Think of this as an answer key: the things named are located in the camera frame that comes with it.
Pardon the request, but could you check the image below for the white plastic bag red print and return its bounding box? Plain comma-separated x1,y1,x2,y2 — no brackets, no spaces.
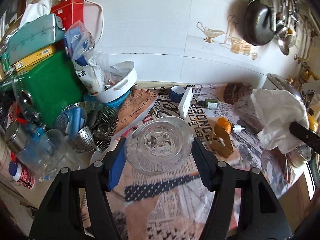
251,89,309,154

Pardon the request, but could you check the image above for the clear glass jar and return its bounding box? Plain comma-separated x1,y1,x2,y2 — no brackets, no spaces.
125,116,194,176

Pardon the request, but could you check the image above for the green small bottle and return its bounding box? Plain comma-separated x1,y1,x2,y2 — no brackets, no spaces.
196,99,219,109

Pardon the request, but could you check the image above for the steel steamer basket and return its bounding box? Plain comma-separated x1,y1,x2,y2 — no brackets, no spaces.
54,101,118,153

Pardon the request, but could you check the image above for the orange peel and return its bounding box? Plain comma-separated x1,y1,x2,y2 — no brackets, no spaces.
217,117,232,134

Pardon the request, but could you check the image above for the newspaper print tablecloth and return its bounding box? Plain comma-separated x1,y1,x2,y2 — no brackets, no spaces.
82,82,301,240

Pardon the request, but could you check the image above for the white rectangular box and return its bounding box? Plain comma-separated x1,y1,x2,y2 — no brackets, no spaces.
178,87,193,119

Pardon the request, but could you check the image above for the clear plastic measuring jug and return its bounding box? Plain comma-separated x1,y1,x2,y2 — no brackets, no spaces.
17,129,85,182

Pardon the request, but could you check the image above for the white rice cooker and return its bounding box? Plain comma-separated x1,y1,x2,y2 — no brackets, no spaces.
263,73,302,100

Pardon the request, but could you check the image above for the blue tape roll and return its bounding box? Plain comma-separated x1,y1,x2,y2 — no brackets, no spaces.
169,86,185,103

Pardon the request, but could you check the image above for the white round basin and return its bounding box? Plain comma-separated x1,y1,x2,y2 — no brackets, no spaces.
96,61,137,103

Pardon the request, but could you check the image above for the white snack bag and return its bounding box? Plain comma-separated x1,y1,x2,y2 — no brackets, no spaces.
73,57,106,96

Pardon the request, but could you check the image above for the white jar blue lid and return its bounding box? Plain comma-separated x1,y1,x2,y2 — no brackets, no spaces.
9,161,35,189

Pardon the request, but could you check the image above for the green plastic storage box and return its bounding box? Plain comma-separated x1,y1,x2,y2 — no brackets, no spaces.
1,50,86,128

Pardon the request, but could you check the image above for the clear bottle steel lid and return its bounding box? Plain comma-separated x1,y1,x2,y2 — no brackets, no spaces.
4,121,30,155

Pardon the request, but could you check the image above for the glass gravy boat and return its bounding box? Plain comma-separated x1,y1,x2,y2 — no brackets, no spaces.
196,22,225,43

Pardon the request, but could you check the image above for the black hanging wok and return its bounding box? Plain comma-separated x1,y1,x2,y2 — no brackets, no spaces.
244,0,276,47

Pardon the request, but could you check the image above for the yellow flat box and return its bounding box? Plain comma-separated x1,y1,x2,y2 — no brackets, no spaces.
14,44,56,72

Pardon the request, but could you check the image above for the teal tissue pack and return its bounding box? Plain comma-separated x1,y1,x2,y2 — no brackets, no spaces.
7,14,65,64

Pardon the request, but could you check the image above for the red carton box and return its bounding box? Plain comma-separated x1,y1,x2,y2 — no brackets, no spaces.
51,0,84,30

